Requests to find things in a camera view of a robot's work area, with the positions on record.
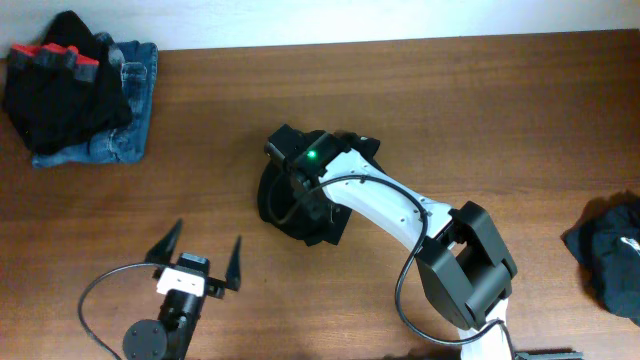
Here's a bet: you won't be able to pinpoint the left black cable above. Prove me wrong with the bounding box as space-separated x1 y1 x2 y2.
77 262 166 360

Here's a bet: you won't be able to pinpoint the dark garment with white logo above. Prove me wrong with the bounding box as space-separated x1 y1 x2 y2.
563 201 639 324

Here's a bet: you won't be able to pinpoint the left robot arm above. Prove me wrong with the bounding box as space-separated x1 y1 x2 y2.
122 221 242 360

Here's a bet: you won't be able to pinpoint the folded blue denim jeans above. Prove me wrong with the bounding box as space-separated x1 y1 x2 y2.
31 32 158 168

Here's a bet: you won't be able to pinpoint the black garment with red trim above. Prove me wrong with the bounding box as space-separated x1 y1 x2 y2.
2 10 133 155

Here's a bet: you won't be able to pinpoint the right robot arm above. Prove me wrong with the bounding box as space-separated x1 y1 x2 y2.
258 125 583 360

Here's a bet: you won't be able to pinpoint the black t-shirt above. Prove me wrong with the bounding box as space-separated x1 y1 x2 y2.
257 125 381 246

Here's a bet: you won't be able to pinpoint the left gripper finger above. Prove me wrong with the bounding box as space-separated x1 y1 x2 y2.
225 236 242 292
145 219 183 265

